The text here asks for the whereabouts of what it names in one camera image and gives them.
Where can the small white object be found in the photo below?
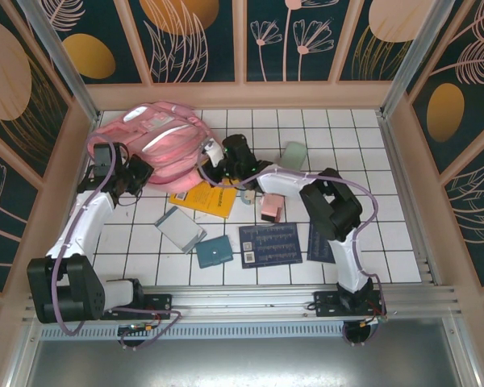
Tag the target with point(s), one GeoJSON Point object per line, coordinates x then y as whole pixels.
{"type": "Point", "coordinates": [213, 153]}

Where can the yellow book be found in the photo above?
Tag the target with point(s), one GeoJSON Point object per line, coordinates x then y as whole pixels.
{"type": "Point", "coordinates": [209, 199]}

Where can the pink student backpack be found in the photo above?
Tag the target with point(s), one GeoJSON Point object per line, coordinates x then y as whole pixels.
{"type": "Point", "coordinates": [165, 157]}

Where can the teal snap wallet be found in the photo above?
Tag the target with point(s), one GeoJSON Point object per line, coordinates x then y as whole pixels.
{"type": "Point", "coordinates": [222, 258]}

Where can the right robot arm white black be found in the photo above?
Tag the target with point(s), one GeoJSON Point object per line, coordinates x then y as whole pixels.
{"type": "Point", "coordinates": [330, 209]}

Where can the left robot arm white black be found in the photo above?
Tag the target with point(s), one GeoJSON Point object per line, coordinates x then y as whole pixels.
{"type": "Point", "coordinates": [84, 225]}

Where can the small pink box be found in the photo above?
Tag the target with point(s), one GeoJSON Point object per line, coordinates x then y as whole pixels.
{"type": "Point", "coordinates": [271, 207]}

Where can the grey-blue notebook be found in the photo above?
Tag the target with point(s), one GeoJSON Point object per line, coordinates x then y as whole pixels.
{"type": "Point", "coordinates": [179, 230]}

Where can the dark blue book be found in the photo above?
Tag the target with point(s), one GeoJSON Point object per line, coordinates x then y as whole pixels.
{"type": "Point", "coordinates": [318, 250]}

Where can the grey metal sheet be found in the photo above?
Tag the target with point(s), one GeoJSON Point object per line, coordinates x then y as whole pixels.
{"type": "Point", "coordinates": [242, 363]}

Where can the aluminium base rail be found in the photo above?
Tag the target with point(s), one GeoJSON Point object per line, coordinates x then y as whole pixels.
{"type": "Point", "coordinates": [242, 298]}

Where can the aluminium corner post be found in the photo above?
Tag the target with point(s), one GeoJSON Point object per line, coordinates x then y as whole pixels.
{"type": "Point", "coordinates": [421, 56]}
{"type": "Point", "coordinates": [59, 56]}

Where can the aluminium side rail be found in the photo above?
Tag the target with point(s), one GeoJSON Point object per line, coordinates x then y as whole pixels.
{"type": "Point", "coordinates": [411, 201]}

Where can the aluminium frame bar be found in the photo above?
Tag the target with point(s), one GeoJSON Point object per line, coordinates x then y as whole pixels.
{"type": "Point", "coordinates": [464, 354]}
{"type": "Point", "coordinates": [22, 354]}

